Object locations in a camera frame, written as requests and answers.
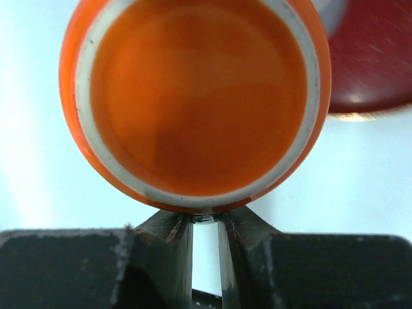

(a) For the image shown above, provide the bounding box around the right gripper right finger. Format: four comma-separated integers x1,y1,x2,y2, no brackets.
218,207,411,308

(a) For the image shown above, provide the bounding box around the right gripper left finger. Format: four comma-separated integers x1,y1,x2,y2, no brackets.
1,211,193,308

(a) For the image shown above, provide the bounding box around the orange mug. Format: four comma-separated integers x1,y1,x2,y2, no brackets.
59,1,332,213

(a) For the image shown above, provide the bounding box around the grey mug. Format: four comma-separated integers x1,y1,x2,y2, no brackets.
312,0,349,39

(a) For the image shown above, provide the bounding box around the red round tray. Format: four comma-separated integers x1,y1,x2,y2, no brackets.
329,1,411,115

